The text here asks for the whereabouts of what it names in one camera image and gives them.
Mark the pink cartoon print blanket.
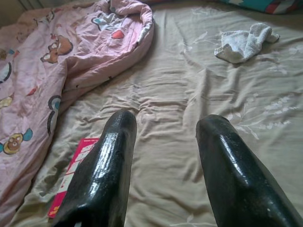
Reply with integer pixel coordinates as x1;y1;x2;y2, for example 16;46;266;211
0;0;156;213

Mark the white crumpled towel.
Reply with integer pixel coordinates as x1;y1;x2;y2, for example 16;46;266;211
214;23;280;64

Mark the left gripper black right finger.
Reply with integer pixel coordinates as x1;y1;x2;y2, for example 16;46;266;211
196;114;303;227

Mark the beige floral bed sheet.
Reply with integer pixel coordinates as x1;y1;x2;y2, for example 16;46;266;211
0;0;303;227

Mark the pink anime cover book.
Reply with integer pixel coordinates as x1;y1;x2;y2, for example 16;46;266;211
47;138;101;219

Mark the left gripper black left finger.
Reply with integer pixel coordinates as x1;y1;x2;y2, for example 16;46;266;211
52;110;138;227

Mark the colourful striped bolster pillow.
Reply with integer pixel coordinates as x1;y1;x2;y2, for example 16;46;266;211
217;0;303;15

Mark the beige pleated curtain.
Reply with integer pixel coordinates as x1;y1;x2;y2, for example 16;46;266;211
18;0;33;10

